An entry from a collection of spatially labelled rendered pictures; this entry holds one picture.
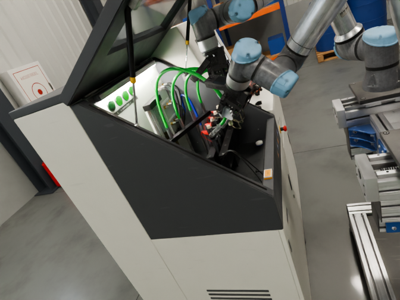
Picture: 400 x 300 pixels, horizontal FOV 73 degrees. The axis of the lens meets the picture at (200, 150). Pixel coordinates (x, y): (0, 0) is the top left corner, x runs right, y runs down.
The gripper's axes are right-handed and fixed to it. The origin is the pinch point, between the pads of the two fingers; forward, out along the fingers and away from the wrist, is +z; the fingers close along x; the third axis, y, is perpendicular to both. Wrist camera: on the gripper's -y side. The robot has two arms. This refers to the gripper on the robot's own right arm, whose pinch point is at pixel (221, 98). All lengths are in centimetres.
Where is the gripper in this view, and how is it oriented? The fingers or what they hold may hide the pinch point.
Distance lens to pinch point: 116.6
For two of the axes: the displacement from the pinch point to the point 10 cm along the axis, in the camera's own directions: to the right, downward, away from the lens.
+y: 9.1, -1.9, -3.7
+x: 2.3, -5.1, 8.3
